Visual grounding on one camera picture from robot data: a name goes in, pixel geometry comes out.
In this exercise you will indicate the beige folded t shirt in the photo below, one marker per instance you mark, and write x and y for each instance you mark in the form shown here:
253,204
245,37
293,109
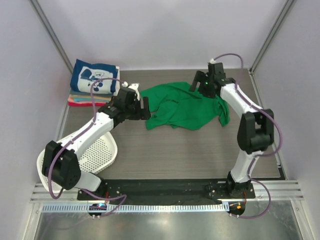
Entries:
96,99

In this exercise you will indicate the green t shirt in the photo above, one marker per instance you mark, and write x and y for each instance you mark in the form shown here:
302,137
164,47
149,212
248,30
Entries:
175,105

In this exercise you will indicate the grey teal folded t shirt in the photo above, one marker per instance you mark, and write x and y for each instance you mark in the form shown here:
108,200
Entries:
73,92

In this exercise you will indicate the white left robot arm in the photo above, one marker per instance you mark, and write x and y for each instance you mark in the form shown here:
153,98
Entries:
61,159

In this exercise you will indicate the navy printed folded t shirt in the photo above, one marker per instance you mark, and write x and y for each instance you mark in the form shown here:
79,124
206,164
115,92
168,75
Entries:
84,74

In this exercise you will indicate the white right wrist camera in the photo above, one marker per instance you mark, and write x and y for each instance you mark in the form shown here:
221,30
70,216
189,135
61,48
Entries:
212,61

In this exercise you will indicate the white slotted cable duct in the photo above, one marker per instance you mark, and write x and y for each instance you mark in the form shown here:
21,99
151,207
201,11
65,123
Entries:
101,208

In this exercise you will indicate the turquoise folded t shirt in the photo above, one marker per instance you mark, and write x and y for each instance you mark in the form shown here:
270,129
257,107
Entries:
82,100

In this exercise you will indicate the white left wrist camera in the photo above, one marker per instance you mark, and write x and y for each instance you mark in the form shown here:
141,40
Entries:
133,86

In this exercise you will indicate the salmon pink folded t shirt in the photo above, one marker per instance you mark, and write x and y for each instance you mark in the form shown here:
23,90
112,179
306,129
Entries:
87,99

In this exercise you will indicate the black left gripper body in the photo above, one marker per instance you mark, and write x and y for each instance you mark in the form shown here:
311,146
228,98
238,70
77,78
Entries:
133,111

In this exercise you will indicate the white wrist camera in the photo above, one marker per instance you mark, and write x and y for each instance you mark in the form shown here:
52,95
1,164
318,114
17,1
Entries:
133,86
212,61

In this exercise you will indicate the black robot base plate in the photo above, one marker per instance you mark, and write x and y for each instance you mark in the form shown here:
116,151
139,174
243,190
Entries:
173,192

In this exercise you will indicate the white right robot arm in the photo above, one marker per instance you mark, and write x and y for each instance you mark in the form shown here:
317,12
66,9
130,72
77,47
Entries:
256,129

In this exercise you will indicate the red folded t shirt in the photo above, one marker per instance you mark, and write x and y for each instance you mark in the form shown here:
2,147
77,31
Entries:
85,104

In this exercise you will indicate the aluminium corner post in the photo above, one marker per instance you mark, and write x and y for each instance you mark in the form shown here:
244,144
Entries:
51,33
284,12

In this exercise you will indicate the right aluminium corner post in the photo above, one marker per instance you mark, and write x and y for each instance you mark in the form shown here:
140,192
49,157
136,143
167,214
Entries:
284,12

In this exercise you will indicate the white folded t shirt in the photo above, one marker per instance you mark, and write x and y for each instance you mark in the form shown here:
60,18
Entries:
117,82

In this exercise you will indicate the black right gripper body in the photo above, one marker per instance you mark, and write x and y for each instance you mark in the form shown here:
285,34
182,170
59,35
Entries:
205,87

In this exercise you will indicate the left aluminium corner post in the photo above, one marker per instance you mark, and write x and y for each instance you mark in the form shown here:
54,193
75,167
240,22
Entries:
51,33

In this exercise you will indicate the white perforated plastic basket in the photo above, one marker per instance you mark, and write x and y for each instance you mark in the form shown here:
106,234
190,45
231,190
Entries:
99,156

